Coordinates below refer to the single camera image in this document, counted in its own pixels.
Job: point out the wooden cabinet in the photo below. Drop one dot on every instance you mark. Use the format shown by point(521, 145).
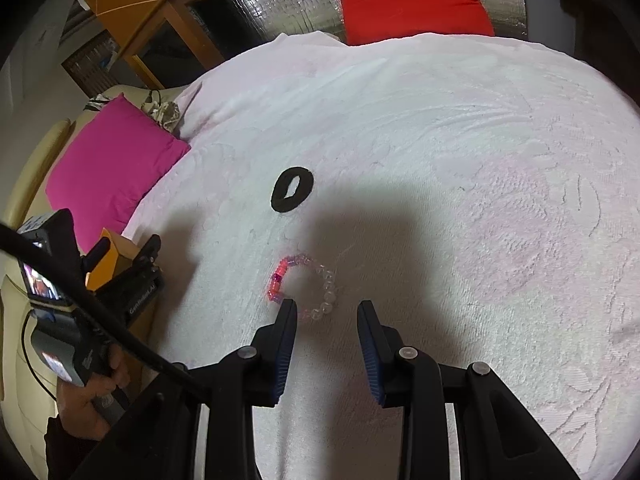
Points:
point(150, 10)

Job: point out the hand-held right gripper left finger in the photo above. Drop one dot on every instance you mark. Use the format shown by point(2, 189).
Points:
point(282, 350)

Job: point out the person's left forearm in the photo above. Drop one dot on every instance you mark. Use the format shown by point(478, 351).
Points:
point(65, 447)

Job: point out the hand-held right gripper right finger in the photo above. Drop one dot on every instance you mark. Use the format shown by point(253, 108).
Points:
point(372, 355)

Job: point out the red cushion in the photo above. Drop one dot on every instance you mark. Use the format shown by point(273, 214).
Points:
point(410, 0)

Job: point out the orange cardboard box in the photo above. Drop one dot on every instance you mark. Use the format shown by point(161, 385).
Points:
point(119, 255)

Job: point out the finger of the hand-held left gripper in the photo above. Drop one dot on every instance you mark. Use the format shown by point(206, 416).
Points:
point(149, 255)
point(97, 255)

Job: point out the black hair scrunchie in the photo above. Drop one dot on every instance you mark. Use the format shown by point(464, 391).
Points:
point(280, 205)

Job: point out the person's left hand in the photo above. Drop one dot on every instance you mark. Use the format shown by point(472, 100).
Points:
point(82, 407)

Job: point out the beige sofa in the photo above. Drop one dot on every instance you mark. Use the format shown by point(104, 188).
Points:
point(30, 170)

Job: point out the pink cushion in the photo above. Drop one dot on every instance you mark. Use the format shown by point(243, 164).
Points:
point(110, 170)

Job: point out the silver insulation sheet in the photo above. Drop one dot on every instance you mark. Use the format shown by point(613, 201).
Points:
point(280, 0)

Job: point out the patterned crumpled cloth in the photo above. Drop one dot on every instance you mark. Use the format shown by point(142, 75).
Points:
point(160, 112)

